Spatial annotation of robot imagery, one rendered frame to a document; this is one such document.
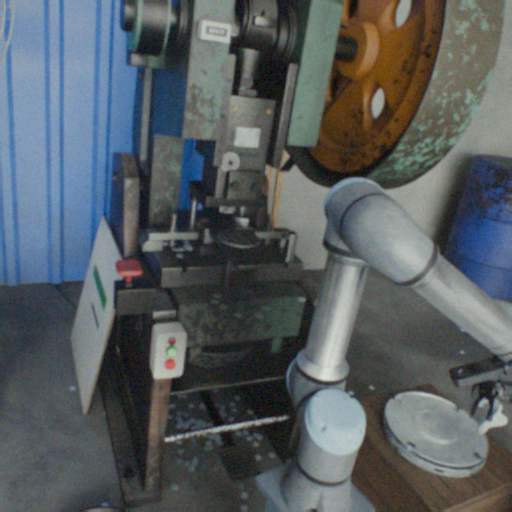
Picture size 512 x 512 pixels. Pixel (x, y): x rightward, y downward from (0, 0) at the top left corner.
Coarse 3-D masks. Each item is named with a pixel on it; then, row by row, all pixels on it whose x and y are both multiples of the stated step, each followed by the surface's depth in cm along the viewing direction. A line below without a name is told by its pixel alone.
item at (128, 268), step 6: (120, 264) 120; (126, 264) 120; (132, 264) 121; (138, 264) 121; (120, 270) 117; (126, 270) 117; (132, 270) 118; (138, 270) 118; (126, 276) 121; (126, 282) 121
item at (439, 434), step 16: (400, 400) 149; (416, 400) 150; (432, 400) 151; (400, 416) 142; (416, 416) 142; (432, 416) 143; (448, 416) 145; (464, 416) 146; (400, 432) 136; (416, 432) 137; (432, 432) 137; (448, 432) 138; (464, 432) 140; (416, 448) 131; (432, 448) 132; (448, 448) 133; (464, 448) 133; (480, 448) 134; (448, 464) 127; (464, 464) 128
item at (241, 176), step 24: (240, 96) 128; (264, 96) 138; (240, 120) 131; (264, 120) 134; (240, 144) 134; (264, 144) 137; (216, 168) 135; (240, 168) 137; (264, 168) 140; (216, 192) 137; (240, 192) 137
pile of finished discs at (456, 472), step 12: (384, 420) 140; (384, 432) 138; (396, 444) 133; (408, 444) 133; (408, 456) 130; (420, 456) 129; (480, 456) 133; (432, 468) 127; (444, 468) 126; (456, 468) 127; (468, 468) 129; (480, 468) 130
